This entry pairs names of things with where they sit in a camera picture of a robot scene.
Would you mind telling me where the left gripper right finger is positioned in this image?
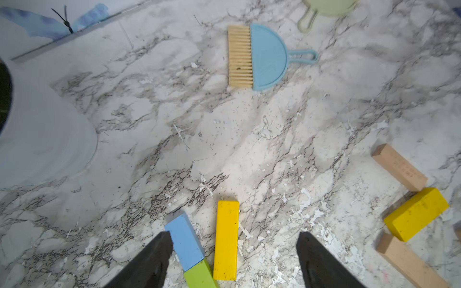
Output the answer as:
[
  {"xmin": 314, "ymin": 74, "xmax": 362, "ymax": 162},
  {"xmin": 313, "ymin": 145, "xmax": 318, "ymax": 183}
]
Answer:
[{"xmin": 296, "ymin": 232, "xmax": 364, "ymax": 288}]

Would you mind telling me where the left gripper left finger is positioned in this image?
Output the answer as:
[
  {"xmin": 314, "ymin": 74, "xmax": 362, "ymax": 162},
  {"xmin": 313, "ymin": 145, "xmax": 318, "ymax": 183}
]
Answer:
[{"xmin": 105, "ymin": 231, "xmax": 173, "ymax": 288}]

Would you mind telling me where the blue block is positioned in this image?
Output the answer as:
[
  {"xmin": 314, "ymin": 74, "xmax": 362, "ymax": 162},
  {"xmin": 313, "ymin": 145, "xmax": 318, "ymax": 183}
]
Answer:
[{"xmin": 165, "ymin": 213, "xmax": 205, "ymax": 271}]

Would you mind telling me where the green block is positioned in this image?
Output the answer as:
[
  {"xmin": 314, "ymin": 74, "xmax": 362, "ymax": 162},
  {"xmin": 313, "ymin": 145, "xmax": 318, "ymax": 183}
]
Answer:
[{"xmin": 184, "ymin": 258, "xmax": 219, "ymax": 288}]

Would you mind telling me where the yellow block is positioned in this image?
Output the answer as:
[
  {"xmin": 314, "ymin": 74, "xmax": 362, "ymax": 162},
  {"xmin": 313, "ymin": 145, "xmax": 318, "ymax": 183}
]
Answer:
[
  {"xmin": 213, "ymin": 200, "xmax": 240, "ymax": 281},
  {"xmin": 384, "ymin": 187, "xmax": 449, "ymax": 242}
]

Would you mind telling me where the wooden block centre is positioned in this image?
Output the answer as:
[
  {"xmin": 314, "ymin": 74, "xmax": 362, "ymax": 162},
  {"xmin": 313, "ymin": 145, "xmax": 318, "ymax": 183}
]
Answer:
[{"xmin": 376, "ymin": 233, "xmax": 450, "ymax": 288}]

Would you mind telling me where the wooden block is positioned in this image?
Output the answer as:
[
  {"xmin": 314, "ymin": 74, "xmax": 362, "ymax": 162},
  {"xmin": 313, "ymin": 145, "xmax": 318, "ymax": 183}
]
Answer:
[
  {"xmin": 376, "ymin": 233, "xmax": 450, "ymax": 288},
  {"xmin": 372, "ymin": 144, "xmax": 428, "ymax": 192}
]

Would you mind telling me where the wooden block top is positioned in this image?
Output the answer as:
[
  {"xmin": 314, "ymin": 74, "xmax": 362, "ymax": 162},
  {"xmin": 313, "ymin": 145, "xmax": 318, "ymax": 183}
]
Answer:
[{"xmin": 372, "ymin": 144, "xmax": 428, "ymax": 192}]

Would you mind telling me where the potted plant white pot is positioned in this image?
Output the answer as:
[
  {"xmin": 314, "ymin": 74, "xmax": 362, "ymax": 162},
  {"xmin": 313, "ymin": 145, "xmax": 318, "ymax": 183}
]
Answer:
[{"xmin": 1, "ymin": 60, "xmax": 98, "ymax": 188}]

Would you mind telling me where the blue hand brush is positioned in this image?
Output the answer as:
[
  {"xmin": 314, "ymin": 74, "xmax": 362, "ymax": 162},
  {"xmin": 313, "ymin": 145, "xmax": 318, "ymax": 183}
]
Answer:
[{"xmin": 228, "ymin": 24, "xmax": 319, "ymax": 91}]

